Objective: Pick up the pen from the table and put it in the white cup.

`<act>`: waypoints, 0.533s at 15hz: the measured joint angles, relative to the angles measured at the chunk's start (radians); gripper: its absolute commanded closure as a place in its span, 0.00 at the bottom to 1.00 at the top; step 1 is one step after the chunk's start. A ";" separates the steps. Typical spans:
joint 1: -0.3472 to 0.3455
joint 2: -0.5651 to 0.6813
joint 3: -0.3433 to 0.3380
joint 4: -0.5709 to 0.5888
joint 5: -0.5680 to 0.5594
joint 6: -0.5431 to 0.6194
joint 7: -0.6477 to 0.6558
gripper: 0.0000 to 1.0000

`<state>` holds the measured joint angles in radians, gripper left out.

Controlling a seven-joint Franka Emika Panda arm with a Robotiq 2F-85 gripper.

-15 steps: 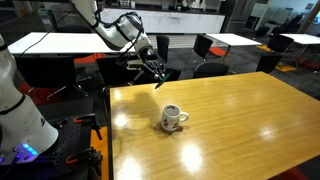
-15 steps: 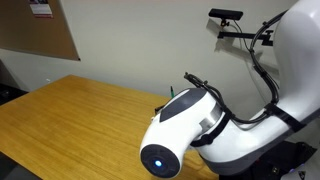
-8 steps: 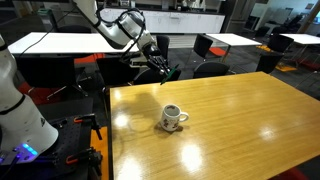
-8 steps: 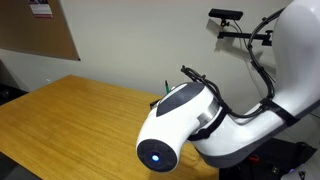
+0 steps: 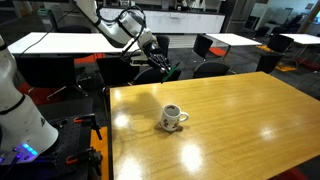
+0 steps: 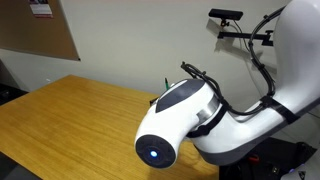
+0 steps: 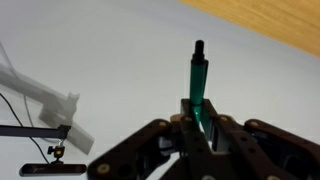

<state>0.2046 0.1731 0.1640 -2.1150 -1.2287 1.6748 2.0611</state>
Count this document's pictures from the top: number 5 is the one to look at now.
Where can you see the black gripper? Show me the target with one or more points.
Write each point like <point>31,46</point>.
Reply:
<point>155,53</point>

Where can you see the green pen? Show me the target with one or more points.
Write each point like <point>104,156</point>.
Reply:
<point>170,72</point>

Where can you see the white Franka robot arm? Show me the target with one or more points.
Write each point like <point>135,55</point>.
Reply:
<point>23,120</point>

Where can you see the black office chair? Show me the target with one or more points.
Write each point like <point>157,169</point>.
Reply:
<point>150,76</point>
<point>50,71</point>
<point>202,45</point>
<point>75,29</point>
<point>280,43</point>
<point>210,69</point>
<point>268,62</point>
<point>164,41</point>
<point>116,71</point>

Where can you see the white kitchen counter cabinets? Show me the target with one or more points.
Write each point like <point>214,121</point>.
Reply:
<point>186,21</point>

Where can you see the orange chair seat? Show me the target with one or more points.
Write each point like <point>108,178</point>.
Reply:
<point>217,51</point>

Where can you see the white ceramic mug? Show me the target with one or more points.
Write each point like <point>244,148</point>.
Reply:
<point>170,119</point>

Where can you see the small white table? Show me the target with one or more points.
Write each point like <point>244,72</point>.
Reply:
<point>233,39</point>
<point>301,38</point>

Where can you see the orange and black clamp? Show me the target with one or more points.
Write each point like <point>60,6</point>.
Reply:
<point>85,156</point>
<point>87,120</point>

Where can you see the long white table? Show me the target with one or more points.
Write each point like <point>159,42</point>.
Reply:
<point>66,42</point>

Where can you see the orange floor mat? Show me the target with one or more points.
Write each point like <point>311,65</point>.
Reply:
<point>100,156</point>

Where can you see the grey bin with green lid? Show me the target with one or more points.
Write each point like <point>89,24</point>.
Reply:
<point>46,18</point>

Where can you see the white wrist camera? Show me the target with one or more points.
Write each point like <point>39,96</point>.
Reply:
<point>139,60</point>

